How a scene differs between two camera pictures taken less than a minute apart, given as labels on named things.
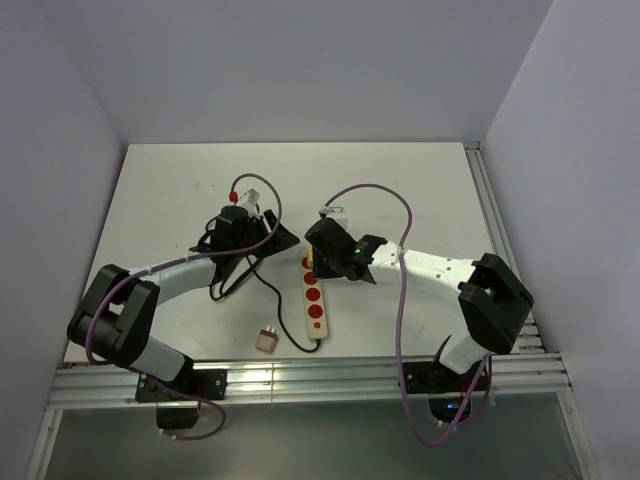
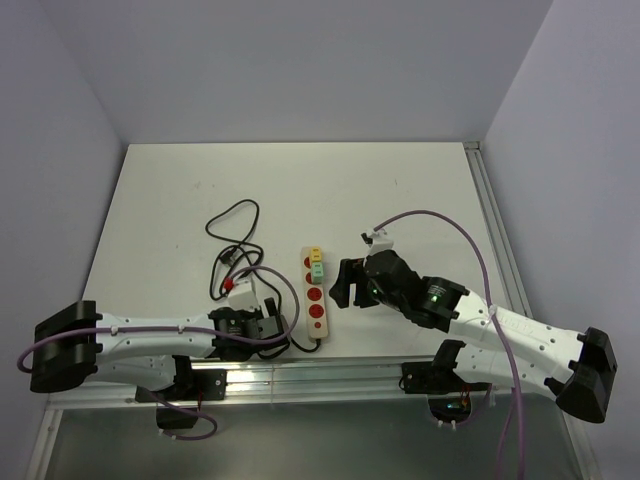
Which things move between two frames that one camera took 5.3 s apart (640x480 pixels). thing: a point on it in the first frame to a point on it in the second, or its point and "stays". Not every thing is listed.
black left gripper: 279,241 to 254,313
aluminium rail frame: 524,375 stays
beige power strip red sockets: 314,301 stays
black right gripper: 320,271 to 351,271
